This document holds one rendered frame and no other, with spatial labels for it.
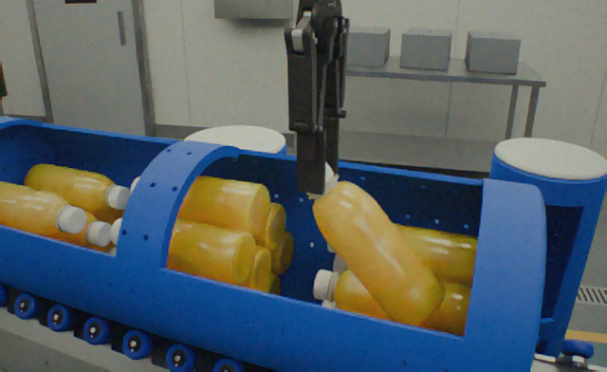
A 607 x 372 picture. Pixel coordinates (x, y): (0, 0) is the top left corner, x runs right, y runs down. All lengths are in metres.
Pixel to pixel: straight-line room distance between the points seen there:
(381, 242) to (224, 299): 0.18
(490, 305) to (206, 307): 0.30
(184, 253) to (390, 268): 0.26
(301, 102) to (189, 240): 0.26
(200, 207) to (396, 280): 0.28
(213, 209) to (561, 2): 3.64
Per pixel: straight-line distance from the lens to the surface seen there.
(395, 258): 0.52
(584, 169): 1.28
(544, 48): 4.07
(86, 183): 0.87
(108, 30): 4.79
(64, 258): 0.68
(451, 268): 0.63
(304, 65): 0.43
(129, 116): 4.86
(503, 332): 0.49
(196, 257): 0.62
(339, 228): 0.51
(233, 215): 0.63
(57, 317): 0.84
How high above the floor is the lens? 1.45
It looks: 22 degrees down
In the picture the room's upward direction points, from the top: straight up
